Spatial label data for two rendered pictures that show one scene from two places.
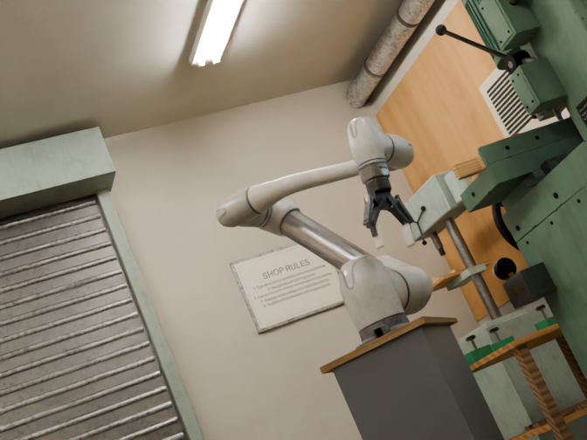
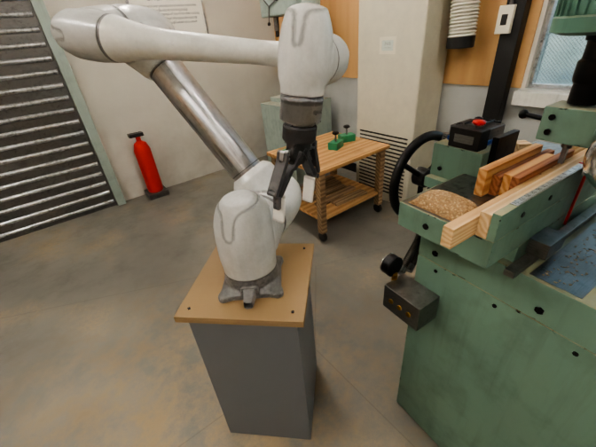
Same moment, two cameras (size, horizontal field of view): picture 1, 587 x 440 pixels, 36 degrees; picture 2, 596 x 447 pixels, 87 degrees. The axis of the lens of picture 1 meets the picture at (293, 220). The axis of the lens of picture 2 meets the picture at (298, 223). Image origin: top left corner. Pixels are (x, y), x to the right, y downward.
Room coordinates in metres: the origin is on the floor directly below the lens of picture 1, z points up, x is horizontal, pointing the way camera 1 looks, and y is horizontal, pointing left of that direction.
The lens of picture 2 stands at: (2.02, -0.13, 1.24)
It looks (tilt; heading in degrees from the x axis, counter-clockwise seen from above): 31 degrees down; 349
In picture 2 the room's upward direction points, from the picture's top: 5 degrees counter-clockwise
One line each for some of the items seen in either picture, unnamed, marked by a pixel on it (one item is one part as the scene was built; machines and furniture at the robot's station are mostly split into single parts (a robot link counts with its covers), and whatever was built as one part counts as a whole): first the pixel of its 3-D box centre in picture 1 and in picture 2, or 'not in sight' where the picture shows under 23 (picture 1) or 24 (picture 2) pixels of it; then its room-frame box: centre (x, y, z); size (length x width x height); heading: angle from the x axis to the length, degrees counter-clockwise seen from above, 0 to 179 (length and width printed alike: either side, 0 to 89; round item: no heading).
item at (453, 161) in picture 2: not in sight; (470, 158); (2.70, -0.74, 0.91); 0.15 x 0.14 x 0.09; 109
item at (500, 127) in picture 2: not in sight; (474, 130); (2.70, -0.74, 0.99); 0.13 x 0.11 x 0.06; 109
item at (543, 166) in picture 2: not in sight; (541, 173); (2.53, -0.79, 0.93); 0.24 x 0.01 x 0.05; 109
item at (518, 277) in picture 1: (528, 285); (409, 301); (2.57, -0.53, 0.58); 0.12 x 0.08 x 0.08; 19
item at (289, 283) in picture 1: (291, 282); (168, 10); (5.37, 0.16, 1.48); 0.64 x 0.02 x 0.46; 115
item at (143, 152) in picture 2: not in sight; (147, 165); (5.05, 0.65, 0.30); 0.19 x 0.18 x 0.60; 25
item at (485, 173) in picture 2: not in sight; (509, 168); (2.58, -0.74, 0.93); 0.23 x 0.02 x 0.06; 109
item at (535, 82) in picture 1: (536, 86); not in sight; (2.30, -0.73, 1.02); 0.09 x 0.07 x 0.12; 109
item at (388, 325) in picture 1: (384, 332); (251, 276); (2.74, -0.11, 0.65); 0.22 x 0.18 x 0.06; 169
